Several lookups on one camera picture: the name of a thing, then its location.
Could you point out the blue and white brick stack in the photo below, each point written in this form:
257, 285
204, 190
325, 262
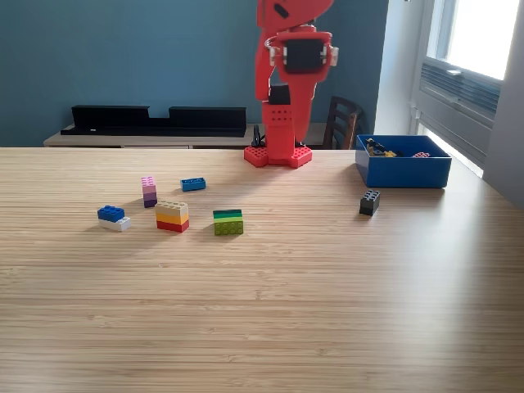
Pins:
112, 217

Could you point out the green brick stack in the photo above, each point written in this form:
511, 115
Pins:
228, 225

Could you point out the tan yellow red brick stack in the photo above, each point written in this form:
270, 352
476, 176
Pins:
172, 217

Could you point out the black brick stack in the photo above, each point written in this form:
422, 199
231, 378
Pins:
369, 204

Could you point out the grey radiator unit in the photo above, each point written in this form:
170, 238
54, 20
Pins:
454, 106

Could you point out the small blue brick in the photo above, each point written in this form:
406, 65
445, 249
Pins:
192, 185

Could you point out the pink purple brick stack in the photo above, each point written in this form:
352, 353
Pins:
149, 194

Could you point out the red and white brick stack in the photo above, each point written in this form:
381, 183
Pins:
421, 155

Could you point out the bright window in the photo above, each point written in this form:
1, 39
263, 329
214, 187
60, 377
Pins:
479, 32

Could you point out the dark wooden chair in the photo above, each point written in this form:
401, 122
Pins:
340, 118

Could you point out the blue plastic bin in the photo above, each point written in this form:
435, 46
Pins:
405, 174

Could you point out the yellow toy digger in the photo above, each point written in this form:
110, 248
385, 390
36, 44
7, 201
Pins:
380, 150

